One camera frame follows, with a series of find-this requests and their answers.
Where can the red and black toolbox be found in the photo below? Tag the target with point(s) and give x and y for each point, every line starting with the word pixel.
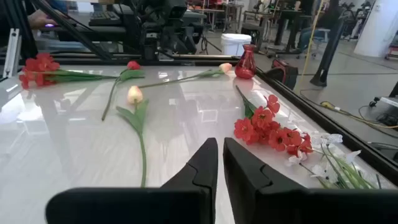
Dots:
pixel 284 73

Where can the red artificial tulip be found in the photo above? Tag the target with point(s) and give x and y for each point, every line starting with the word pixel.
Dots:
pixel 133 65

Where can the black keyboard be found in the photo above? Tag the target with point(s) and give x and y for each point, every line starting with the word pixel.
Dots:
pixel 104 18

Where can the red artificial flower bunch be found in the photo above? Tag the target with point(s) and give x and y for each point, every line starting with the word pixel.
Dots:
pixel 264 124
pixel 40 67

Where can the black stand post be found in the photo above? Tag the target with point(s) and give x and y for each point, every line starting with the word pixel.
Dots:
pixel 329 46

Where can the aluminium frame bracket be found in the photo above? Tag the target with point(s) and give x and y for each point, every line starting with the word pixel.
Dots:
pixel 12 53

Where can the blue office chair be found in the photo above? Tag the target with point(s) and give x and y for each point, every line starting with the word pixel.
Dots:
pixel 314 35

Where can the peach artificial tulip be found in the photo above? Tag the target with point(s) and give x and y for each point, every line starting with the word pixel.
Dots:
pixel 225 67
pixel 134 95

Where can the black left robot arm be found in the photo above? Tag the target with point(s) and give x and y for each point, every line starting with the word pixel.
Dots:
pixel 161 34

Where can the black metal table frame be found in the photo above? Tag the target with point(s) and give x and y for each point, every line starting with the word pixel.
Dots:
pixel 311 115

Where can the red glass vase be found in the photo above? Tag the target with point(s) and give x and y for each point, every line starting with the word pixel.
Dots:
pixel 245 67

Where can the person's hand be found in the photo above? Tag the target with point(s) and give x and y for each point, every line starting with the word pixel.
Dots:
pixel 38 19

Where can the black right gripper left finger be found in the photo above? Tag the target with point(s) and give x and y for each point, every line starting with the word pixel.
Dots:
pixel 186 199

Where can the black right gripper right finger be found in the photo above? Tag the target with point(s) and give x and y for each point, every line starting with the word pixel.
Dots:
pixel 267 199

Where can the white artificial flower bunch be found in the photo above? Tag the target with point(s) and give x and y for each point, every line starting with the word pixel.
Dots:
pixel 342 171

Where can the white plastic bucket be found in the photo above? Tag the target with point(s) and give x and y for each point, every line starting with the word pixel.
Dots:
pixel 234 43

